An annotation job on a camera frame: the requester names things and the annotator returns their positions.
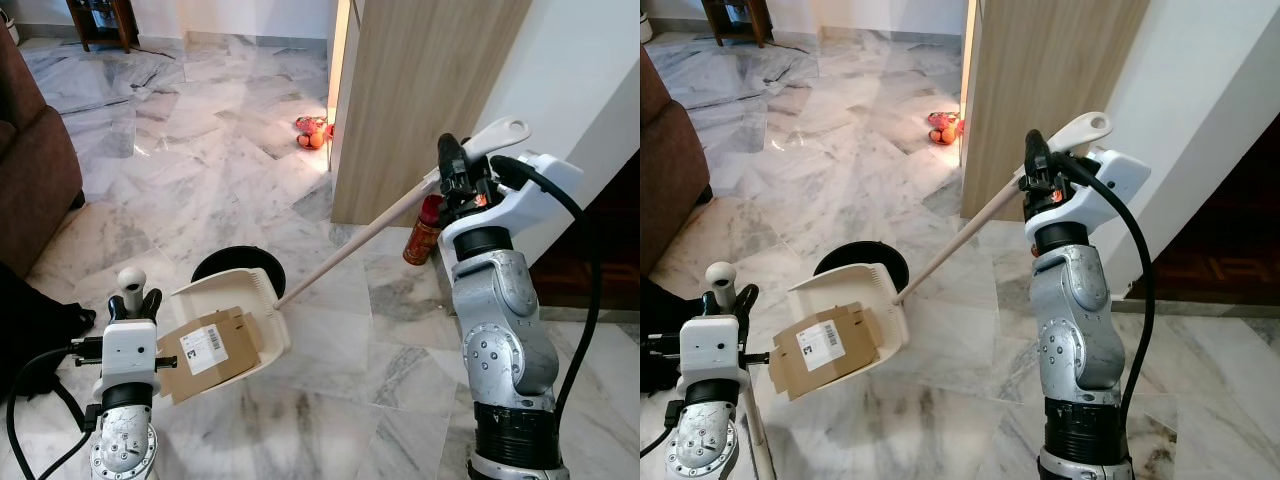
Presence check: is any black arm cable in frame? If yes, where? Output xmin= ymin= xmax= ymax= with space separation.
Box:
xmin=640 ymin=335 xmax=691 ymax=461
xmin=3 ymin=340 xmax=106 ymax=480
xmin=490 ymin=155 xmax=604 ymax=431
xmin=1060 ymin=155 xmax=1158 ymax=421

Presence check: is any small brown wooden cabinet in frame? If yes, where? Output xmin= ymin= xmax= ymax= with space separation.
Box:
xmin=700 ymin=0 xmax=776 ymax=49
xmin=66 ymin=0 xmax=141 ymax=53

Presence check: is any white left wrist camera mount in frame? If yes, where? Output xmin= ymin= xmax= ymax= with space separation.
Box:
xmin=93 ymin=318 xmax=162 ymax=398
xmin=678 ymin=315 xmax=743 ymax=386

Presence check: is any black bag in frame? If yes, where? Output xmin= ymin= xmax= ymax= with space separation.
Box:
xmin=0 ymin=262 xmax=98 ymax=401

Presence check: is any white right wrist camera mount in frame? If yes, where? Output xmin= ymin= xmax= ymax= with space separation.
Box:
xmin=1025 ymin=148 xmax=1153 ymax=236
xmin=440 ymin=150 xmax=585 ymax=251

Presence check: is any cream long-handled dustpan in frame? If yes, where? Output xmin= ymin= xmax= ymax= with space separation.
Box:
xmin=705 ymin=262 xmax=911 ymax=480
xmin=117 ymin=266 xmax=292 ymax=373

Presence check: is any orange toy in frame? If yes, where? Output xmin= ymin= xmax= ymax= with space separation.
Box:
xmin=294 ymin=116 xmax=335 ymax=151
xmin=926 ymin=110 xmax=963 ymax=147

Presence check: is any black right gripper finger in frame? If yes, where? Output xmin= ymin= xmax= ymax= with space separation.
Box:
xmin=1022 ymin=128 xmax=1053 ymax=185
xmin=437 ymin=133 xmax=471 ymax=186

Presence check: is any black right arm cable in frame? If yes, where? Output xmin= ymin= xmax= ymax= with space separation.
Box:
xmin=490 ymin=155 xmax=604 ymax=431
xmin=1060 ymin=155 xmax=1158 ymax=421

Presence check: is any black round disc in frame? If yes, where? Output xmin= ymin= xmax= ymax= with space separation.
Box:
xmin=813 ymin=240 xmax=911 ymax=296
xmin=190 ymin=245 xmax=287 ymax=298

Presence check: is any red fire extinguisher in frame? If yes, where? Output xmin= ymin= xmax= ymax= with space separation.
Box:
xmin=403 ymin=195 xmax=444 ymax=267

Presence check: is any light wooden door panel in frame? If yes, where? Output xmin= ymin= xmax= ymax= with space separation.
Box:
xmin=960 ymin=0 xmax=1151 ymax=223
xmin=330 ymin=0 xmax=533 ymax=227

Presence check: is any brown cardboard piece with label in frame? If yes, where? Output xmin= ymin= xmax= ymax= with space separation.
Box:
xmin=768 ymin=305 xmax=883 ymax=401
xmin=155 ymin=307 xmax=271 ymax=406

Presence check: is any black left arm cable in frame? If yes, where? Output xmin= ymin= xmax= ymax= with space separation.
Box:
xmin=3 ymin=340 xmax=106 ymax=480
xmin=640 ymin=335 xmax=691 ymax=461

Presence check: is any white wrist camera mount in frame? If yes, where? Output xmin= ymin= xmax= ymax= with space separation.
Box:
xmin=93 ymin=318 xmax=162 ymax=398
xmin=678 ymin=315 xmax=743 ymax=386
xmin=1025 ymin=148 xmax=1153 ymax=236
xmin=440 ymin=150 xmax=585 ymax=251

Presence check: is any brown sofa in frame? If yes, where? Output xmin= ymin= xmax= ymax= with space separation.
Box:
xmin=640 ymin=45 xmax=713 ymax=276
xmin=0 ymin=30 xmax=84 ymax=279

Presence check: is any cream long-handled broom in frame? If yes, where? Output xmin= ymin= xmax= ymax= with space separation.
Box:
xmin=278 ymin=117 xmax=532 ymax=306
xmin=893 ymin=111 xmax=1113 ymax=303

